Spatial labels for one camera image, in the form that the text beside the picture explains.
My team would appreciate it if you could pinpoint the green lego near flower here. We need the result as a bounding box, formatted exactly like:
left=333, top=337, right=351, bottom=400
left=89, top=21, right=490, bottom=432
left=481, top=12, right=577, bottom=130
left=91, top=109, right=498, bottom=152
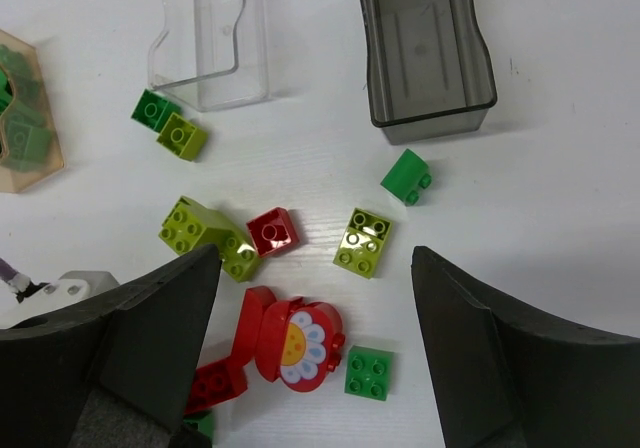
left=344, top=345, right=394, bottom=401

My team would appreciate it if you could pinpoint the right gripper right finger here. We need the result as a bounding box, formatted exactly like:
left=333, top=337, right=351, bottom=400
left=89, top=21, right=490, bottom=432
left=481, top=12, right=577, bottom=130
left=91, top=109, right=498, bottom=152
left=411, top=246, right=639, bottom=447

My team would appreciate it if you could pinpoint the small green lego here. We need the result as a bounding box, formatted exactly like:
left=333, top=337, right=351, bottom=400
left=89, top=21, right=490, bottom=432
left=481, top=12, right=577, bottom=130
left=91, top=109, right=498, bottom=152
left=183, top=410, right=215, bottom=442

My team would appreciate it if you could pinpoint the clear plastic container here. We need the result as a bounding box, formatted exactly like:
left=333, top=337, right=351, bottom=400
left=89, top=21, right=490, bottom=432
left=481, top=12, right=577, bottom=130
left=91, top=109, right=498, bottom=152
left=148, top=0, right=269, bottom=112

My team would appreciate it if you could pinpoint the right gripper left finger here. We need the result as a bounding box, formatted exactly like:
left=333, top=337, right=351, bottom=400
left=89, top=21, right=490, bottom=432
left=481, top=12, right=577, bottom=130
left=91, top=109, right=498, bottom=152
left=1, top=244, right=221, bottom=447

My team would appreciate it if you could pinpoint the lime stepped lego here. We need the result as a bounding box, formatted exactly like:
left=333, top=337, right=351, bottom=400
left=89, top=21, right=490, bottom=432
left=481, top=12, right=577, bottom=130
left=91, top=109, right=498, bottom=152
left=159, top=196, right=262, bottom=282

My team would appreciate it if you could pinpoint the lime square lego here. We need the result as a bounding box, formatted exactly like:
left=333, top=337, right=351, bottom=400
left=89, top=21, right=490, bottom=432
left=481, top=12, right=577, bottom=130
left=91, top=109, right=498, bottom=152
left=156, top=113, right=208, bottom=161

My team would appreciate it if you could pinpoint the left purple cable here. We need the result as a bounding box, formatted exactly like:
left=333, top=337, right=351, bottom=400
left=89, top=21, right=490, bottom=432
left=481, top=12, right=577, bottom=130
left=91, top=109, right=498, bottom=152
left=0, top=257, right=31, bottom=294

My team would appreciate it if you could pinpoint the dark green square lego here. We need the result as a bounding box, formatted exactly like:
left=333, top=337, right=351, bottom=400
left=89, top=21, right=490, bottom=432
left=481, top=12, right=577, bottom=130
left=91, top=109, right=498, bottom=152
left=131, top=89, right=182, bottom=133

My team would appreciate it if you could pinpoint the green lego near right gripper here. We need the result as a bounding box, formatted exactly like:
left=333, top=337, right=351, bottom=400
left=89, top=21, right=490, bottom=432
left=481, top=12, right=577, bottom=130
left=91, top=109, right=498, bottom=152
left=380, top=149, right=432, bottom=206

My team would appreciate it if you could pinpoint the red flower lego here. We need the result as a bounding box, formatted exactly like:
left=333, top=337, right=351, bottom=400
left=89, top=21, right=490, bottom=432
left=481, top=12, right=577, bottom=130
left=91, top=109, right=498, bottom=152
left=228, top=286, right=346, bottom=393

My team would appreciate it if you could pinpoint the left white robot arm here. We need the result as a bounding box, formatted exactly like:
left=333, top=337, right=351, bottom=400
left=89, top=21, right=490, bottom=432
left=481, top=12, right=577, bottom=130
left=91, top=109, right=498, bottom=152
left=1, top=271, right=120, bottom=329

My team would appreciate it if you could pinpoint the small red square lego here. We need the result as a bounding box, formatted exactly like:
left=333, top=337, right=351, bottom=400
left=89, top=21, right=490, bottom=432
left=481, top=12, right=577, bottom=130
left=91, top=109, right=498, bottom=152
left=246, top=207, right=300, bottom=258

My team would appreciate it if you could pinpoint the red rectangular lego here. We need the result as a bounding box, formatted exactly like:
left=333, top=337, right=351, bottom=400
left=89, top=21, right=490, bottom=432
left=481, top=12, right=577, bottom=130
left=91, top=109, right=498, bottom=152
left=184, top=358, right=248, bottom=415

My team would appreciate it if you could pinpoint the grey translucent container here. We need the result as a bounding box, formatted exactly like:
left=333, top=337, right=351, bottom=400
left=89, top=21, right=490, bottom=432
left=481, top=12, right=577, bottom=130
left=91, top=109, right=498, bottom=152
left=360, top=0, right=497, bottom=145

